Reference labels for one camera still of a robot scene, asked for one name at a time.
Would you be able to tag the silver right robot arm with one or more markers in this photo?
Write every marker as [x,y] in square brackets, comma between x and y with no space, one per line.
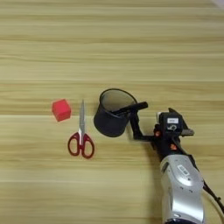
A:
[182,192]

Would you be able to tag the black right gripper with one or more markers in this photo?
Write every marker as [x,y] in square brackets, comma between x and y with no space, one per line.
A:
[167,145]

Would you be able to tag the red cube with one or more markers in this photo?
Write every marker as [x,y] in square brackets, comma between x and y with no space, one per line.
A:
[61,110]

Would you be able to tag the black mesh pen cup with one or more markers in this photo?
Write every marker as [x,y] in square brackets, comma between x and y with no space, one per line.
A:
[109,125]

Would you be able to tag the black marker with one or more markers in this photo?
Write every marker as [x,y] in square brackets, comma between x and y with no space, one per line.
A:
[137,106]

